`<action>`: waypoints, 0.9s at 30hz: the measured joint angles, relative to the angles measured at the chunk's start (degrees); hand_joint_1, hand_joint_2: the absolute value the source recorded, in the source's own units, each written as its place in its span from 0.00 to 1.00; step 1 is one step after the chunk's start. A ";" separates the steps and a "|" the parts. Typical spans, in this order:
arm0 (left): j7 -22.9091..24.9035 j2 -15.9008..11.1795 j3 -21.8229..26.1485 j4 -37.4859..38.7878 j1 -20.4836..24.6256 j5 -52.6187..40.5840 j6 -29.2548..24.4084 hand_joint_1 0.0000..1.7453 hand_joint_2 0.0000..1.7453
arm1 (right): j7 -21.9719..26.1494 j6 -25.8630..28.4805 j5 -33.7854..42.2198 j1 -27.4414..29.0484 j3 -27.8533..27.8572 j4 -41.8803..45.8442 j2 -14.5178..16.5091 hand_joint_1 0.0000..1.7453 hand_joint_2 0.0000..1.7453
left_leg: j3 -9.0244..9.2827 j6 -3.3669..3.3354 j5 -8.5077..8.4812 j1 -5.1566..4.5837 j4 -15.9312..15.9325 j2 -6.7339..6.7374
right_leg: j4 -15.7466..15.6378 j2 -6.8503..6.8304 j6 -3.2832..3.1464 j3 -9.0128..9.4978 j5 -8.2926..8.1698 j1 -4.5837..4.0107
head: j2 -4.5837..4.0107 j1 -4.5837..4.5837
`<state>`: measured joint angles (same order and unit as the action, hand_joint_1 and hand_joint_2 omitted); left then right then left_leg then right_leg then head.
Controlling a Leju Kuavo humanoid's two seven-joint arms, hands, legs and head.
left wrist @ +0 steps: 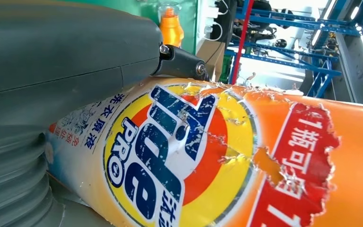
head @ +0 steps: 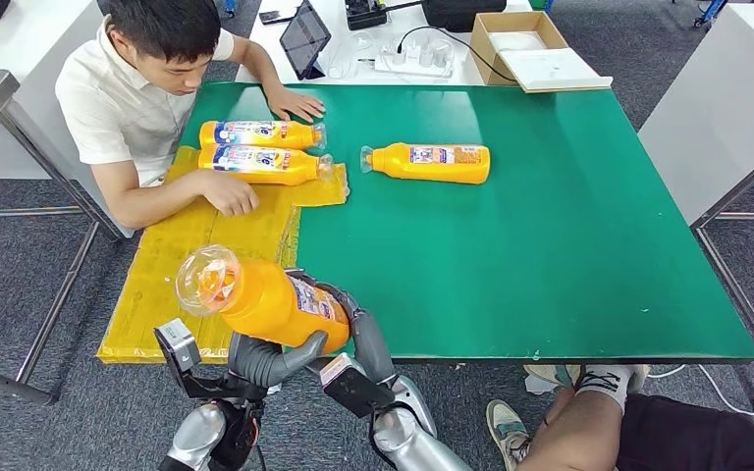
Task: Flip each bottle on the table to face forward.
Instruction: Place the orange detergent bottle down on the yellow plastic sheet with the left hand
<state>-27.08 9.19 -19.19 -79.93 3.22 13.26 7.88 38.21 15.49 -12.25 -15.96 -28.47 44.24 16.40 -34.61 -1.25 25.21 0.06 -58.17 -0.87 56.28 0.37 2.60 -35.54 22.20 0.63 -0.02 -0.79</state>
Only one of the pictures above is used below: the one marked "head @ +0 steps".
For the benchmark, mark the white foam insert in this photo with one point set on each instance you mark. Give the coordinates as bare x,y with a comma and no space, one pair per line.
517,41

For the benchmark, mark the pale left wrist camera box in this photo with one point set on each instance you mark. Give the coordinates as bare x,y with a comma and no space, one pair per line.
178,348

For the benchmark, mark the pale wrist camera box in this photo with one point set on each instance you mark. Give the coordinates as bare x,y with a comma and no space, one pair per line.
354,383
178,348

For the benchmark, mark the white power strip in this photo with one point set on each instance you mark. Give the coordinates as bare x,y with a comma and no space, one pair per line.
411,66

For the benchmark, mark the orange detergent bottle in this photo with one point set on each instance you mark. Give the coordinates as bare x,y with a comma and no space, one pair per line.
266,305
429,170
253,166
253,135

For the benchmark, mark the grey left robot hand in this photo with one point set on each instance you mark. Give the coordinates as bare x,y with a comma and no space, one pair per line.
257,364

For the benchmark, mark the person with white sock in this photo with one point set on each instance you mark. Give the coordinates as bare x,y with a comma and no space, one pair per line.
585,435

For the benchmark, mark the white flat box lid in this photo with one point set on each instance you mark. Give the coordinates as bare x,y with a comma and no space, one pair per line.
552,71

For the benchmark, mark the seated person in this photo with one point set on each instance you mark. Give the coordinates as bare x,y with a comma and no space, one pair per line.
117,110

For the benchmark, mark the person's right hand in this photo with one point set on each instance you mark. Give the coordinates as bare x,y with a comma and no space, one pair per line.
234,195

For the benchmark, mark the white table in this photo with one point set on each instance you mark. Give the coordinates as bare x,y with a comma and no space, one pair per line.
19,52
722,110
364,71

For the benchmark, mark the black bag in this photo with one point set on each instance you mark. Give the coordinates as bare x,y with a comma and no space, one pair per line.
463,13

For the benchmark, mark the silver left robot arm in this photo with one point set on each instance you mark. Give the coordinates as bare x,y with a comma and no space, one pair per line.
191,429

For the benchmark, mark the brown cardboard box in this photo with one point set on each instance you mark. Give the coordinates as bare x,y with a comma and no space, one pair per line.
481,52

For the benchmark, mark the person's left hand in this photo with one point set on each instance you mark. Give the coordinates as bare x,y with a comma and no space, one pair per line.
296,105

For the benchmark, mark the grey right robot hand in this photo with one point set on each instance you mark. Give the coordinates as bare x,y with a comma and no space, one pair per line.
370,344

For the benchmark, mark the black phone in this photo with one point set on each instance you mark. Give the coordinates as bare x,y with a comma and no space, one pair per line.
277,16

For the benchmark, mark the black tablet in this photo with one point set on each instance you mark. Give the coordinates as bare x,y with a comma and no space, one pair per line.
305,39

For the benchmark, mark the black charger device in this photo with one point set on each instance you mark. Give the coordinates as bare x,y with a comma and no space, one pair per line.
364,14

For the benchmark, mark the clear plastic packaging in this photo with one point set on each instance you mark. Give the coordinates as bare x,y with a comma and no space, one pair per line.
352,55

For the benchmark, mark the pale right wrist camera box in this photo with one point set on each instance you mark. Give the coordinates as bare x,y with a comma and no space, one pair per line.
354,383

